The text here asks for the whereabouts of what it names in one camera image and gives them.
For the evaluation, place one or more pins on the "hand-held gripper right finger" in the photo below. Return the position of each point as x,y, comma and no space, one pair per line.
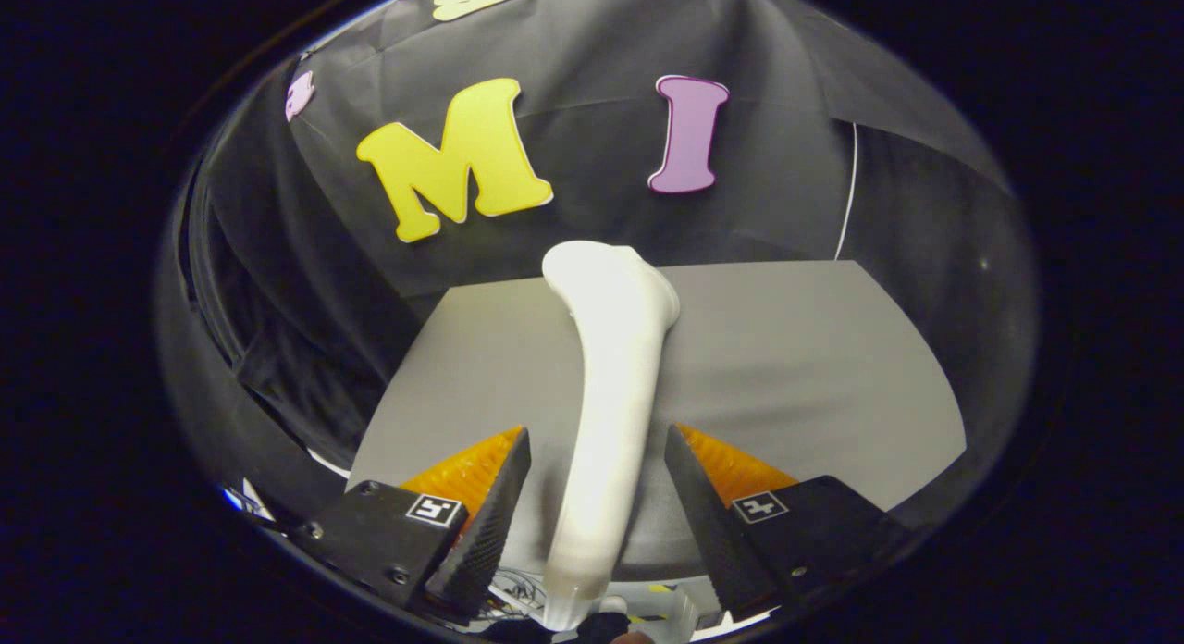
708,533

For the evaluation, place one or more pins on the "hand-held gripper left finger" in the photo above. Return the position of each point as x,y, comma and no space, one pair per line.
490,533

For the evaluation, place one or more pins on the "white garment steamer head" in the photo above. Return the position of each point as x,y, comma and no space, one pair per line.
610,394

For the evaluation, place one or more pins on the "grey cabinet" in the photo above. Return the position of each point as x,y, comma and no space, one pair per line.
786,376

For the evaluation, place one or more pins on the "black backdrop cloth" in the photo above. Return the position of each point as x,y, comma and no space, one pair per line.
592,163

